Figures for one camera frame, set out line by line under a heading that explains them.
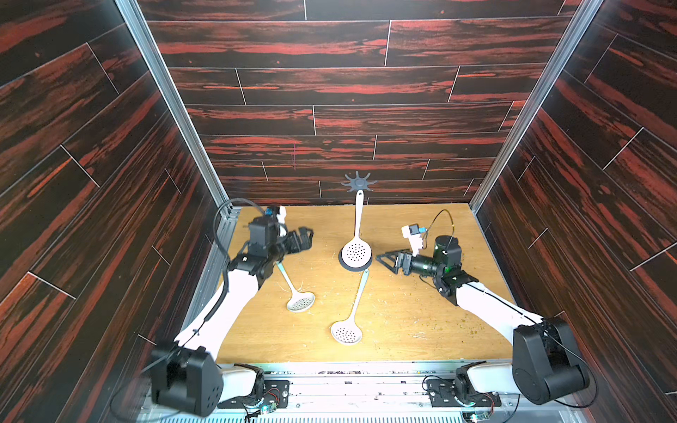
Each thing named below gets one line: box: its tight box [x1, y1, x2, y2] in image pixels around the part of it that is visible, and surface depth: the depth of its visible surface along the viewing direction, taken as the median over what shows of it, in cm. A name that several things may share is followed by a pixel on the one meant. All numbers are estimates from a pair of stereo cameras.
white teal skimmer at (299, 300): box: [275, 259, 316, 313], surface depth 93 cm
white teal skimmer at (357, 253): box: [342, 189, 372, 268], surface depth 91 cm
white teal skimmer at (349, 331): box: [329, 268, 371, 346], surface depth 87 cm
